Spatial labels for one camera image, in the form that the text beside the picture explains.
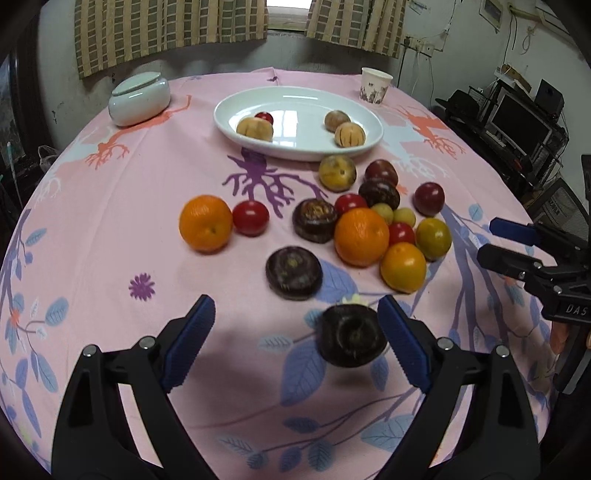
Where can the white cardboard box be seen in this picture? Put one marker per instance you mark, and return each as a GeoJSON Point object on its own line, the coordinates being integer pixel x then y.
{"type": "Point", "coordinates": [512, 75]}

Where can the small yellow-green fruit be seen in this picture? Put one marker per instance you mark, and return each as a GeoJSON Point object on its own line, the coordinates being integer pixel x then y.
{"type": "Point", "coordinates": [383, 213]}
{"type": "Point", "coordinates": [405, 216]}

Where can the white lidded ceramic jar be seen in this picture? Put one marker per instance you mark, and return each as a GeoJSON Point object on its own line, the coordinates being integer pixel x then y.
{"type": "Point", "coordinates": [138, 99]}

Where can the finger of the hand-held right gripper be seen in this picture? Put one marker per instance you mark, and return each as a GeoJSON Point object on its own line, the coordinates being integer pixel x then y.
{"type": "Point", "coordinates": [512, 229]}
{"type": "Point", "coordinates": [508, 261]}

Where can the white oval plate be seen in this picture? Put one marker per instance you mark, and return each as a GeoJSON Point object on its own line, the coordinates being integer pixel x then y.
{"type": "Point", "coordinates": [295, 106]}

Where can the pink printed tablecloth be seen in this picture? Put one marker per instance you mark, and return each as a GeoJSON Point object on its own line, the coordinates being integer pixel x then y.
{"type": "Point", "coordinates": [161, 184]}

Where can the orange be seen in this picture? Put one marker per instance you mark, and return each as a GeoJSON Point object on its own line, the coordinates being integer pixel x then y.
{"type": "Point", "coordinates": [205, 224]}
{"type": "Point", "coordinates": [361, 237]}
{"type": "Point", "coordinates": [403, 267]}

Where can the dark red plum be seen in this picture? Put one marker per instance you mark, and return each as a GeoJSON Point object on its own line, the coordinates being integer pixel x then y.
{"type": "Point", "coordinates": [428, 199]}

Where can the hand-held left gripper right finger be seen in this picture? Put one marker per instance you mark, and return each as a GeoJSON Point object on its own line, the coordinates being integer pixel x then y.
{"type": "Point", "coordinates": [406, 344]}

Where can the black computer monitor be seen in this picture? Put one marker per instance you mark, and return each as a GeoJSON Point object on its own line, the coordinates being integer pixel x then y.
{"type": "Point", "coordinates": [519, 122]}

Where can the dark red apple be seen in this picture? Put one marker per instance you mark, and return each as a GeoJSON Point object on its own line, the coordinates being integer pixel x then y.
{"type": "Point", "coordinates": [381, 170]}

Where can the black bag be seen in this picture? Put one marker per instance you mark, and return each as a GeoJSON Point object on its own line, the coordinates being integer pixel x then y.
{"type": "Point", "coordinates": [459, 105]}

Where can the black desk rack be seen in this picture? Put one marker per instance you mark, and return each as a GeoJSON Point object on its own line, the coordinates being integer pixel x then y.
{"type": "Point", "coordinates": [503, 161]}

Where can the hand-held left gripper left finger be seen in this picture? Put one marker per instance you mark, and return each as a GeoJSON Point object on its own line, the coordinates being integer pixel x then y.
{"type": "Point", "coordinates": [191, 341]}

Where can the window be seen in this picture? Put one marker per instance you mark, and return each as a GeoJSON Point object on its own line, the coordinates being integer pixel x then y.
{"type": "Point", "coordinates": [286, 14]}

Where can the dark chocolate donut bottom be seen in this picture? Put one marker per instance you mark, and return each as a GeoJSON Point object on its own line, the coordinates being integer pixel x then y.
{"type": "Point", "coordinates": [353, 335]}

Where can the narrow checked curtain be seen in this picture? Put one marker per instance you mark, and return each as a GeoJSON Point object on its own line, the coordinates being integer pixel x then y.
{"type": "Point", "coordinates": [355, 23]}

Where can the person's right hand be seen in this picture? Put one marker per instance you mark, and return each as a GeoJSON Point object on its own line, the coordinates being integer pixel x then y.
{"type": "Point", "coordinates": [559, 334]}

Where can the black mesh office chair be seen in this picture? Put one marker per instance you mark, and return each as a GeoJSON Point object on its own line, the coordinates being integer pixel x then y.
{"type": "Point", "coordinates": [561, 207]}

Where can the wide checked curtain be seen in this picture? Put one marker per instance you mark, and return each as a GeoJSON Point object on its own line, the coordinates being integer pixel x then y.
{"type": "Point", "coordinates": [161, 32]}

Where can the printed paper cup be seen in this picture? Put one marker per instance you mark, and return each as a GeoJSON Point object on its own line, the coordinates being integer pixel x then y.
{"type": "Point", "coordinates": [375, 87]}

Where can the tan bread roll right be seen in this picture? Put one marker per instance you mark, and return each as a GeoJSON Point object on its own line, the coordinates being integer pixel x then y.
{"type": "Point", "coordinates": [350, 135]}

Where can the white plastic bag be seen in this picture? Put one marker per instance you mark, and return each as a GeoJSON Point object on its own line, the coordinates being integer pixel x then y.
{"type": "Point", "coordinates": [46, 158]}

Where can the red tomato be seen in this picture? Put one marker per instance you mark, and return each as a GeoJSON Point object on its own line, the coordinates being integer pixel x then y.
{"type": "Point", "coordinates": [250, 218]}
{"type": "Point", "coordinates": [265, 117]}
{"type": "Point", "coordinates": [400, 233]}
{"type": "Point", "coordinates": [348, 203]}

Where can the black speaker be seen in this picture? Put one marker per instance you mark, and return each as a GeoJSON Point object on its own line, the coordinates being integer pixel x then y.
{"type": "Point", "coordinates": [549, 97]}

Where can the yellow-green round fruit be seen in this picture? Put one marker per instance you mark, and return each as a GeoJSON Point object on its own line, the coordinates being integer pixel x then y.
{"type": "Point", "coordinates": [433, 238]}

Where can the yellow-brown round fruit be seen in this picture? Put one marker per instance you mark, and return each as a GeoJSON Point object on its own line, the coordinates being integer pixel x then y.
{"type": "Point", "coordinates": [337, 173]}

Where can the white wall socket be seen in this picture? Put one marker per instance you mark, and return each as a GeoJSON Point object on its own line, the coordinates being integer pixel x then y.
{"type": "Point", "coordinates": [418, 46]}

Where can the tan speckled round fruit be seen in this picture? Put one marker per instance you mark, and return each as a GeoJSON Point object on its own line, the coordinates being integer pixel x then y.
{"type": "Point", "coordinates": [336, 119]}

